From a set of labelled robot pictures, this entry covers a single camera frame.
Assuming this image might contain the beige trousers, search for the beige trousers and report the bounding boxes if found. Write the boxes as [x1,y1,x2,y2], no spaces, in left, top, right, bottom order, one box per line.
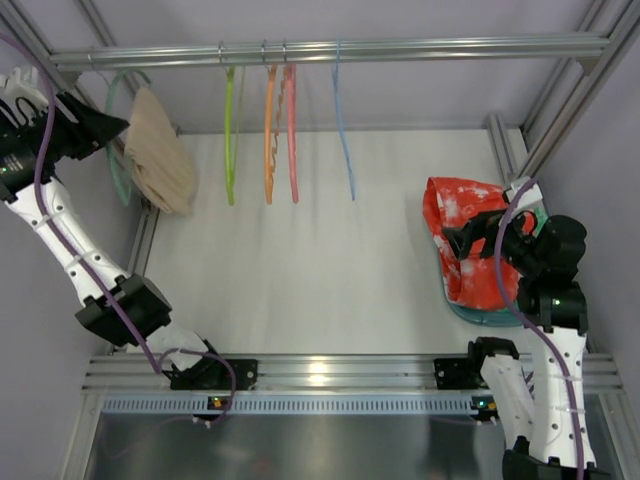
[125,87,197,216]

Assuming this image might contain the teal green hanger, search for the teal green hanger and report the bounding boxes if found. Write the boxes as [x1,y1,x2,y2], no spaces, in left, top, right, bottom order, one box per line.
[104,69,152,207]

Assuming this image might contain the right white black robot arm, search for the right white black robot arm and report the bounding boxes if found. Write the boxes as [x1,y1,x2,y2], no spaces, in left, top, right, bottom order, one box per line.
[443,210,611,479]

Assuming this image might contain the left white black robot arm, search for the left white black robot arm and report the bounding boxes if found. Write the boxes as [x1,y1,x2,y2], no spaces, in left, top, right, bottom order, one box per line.
[1,92,231,390]

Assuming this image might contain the lime green hanger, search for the lime green hanger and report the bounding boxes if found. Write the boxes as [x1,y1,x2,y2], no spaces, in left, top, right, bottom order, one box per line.
[223,67,246,206]

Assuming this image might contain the orange hanger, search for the orange hanger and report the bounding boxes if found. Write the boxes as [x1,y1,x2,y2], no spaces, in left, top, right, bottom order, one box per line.
[264,65,277,205]

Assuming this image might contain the pink hanger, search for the pink hanger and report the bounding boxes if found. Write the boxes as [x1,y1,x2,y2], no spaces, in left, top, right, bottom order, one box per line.
[284,64,299,204]

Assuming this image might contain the light blue hanger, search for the light blue hanger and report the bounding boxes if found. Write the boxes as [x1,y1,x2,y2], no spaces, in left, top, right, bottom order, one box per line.
[331,39,356,202]

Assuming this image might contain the red white tie-dye garment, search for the red white tie-dye garment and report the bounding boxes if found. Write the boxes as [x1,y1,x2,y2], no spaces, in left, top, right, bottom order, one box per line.
[423,177,520,311]

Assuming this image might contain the teal plastic basket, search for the teal plastic basket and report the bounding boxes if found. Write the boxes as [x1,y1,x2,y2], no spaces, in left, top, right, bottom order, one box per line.
[435,199,551,330]

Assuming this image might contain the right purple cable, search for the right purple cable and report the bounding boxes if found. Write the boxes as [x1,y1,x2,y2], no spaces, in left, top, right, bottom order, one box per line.
[494,179,587,480]

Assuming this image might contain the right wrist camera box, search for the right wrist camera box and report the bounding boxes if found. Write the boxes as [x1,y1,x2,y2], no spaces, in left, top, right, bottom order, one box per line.
[502,175,544,204]

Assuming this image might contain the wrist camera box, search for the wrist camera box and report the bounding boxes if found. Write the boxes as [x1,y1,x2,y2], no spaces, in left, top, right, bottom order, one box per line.
[1,64,42,100]
[502,175,544,204]

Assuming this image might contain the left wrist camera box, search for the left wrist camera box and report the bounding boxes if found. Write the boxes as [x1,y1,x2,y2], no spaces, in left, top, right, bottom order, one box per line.
[1,64,42,100]

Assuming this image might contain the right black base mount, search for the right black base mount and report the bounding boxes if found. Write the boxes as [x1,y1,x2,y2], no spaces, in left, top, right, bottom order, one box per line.
[433,357,486,391]

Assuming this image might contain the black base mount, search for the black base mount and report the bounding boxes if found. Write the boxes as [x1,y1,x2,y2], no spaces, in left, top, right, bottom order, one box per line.
[433,357,486,391]
[163,358,259,391]

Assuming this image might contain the aluminium hanging rail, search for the aluminium hanging rail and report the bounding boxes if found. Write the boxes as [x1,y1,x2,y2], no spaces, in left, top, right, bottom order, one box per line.
[50,32,610,72]

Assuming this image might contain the front aluminium frame rail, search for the front aluminium frame rail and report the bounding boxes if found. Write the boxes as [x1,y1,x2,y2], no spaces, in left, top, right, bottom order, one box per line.
[82,352,624,396]

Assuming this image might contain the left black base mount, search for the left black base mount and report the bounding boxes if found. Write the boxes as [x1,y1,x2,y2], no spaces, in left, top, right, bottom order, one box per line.
[163,358,259,391]

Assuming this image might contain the grey slotted cable duct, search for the grey slotted cable duct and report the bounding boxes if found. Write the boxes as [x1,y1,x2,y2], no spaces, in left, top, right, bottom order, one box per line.
[102,393,496,416]

